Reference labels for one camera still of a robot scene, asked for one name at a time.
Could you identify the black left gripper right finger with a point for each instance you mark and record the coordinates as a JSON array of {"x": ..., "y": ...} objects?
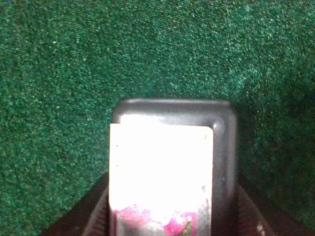
[{"x": 258, "y": 216}]

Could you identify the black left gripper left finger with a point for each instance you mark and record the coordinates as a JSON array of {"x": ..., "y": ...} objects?
[{"x": 89, "y": 217}]

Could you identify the dark green velvet table cloth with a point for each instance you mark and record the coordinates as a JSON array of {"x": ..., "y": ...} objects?
[{"x": 64, "y": 65}]

